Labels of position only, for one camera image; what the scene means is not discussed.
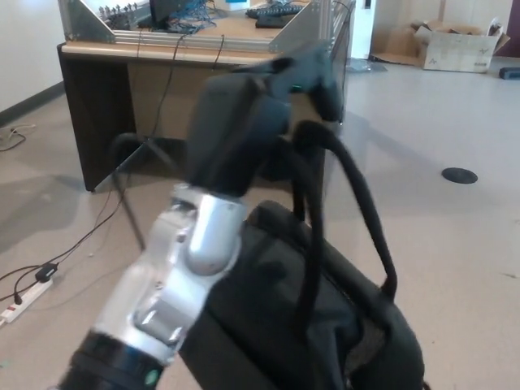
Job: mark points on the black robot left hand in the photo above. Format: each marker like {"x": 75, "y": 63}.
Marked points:
{"x": 227, "y": 130}

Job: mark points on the black lunch bag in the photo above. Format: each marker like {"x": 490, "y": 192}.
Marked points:
{"x": 304, "y": 325}

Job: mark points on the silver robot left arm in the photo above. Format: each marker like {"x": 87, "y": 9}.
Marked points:
{"x": 170, "y": 284}

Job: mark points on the flat black device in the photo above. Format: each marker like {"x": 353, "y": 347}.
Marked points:
{"x": 274, "y": 22}

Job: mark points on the white box blue print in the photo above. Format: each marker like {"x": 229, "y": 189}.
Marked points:
{"x": 235, "y": 4}

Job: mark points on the black keyboard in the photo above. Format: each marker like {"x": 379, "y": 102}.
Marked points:
{"x": 276, "y": 9}

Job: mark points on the dark wooden desk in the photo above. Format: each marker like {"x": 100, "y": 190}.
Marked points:
{"x": 97, "y": 105}

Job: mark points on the black computer monitor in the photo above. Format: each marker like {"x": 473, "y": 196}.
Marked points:
{"x": 162, "y": 10}

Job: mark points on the clear plastic wrap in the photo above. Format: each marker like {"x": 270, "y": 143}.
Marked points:
{"x": 365, "y": 66}

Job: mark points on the white pillar black panel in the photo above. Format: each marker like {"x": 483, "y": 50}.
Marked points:
{"x": 361, "y": 28}

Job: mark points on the flat cardboard sheet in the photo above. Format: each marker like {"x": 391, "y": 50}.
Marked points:
{"x": 396, "y": 46}

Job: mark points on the black power adapter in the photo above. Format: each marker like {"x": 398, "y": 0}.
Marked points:
{"x": 46, "y": 272}

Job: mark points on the black round floor cover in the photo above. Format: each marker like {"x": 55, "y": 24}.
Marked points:
{"x": 459, "y": 175}

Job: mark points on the open cardboard box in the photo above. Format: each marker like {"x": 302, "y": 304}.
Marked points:
{"x": 459, "y": 53}

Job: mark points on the white power strip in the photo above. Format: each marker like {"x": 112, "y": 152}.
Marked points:
{"x": 28, "y": 298}

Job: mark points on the aluminium profile frame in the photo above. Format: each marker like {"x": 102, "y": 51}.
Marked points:
{"x": 89, "y": 24}

